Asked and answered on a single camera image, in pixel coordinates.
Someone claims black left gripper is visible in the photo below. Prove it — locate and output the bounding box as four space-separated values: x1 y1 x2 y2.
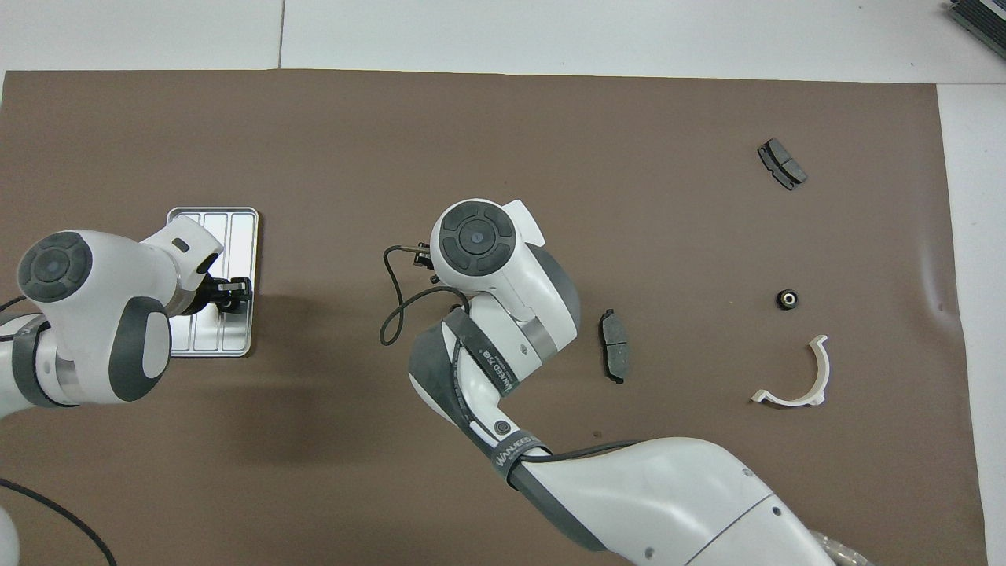
193 270 253 314

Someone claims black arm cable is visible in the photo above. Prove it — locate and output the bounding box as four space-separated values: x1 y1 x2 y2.
0 295 116 566
380 244 639 461

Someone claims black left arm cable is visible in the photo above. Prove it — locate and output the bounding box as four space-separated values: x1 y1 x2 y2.
0 295 116 566

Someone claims white curved plastic bracket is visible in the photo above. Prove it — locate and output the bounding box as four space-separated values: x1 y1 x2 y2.
751 334 831 408

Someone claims silver metal ribbed tray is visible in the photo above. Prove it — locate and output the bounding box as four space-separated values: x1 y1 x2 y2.
161 207 260 358

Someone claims dark ribbed metal device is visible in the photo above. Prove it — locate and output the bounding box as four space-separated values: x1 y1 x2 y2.
945 0 1006 61

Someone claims long grey brake pad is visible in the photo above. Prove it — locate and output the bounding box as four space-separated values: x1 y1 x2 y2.
599 308 633 385

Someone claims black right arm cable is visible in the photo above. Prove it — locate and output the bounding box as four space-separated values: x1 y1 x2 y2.
380 244 639 461

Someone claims brown paper table mat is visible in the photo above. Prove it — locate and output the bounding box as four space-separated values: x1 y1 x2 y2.
0 69 989 566

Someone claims short grey brake pad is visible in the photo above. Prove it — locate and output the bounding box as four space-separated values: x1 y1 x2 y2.
757 138 809 192

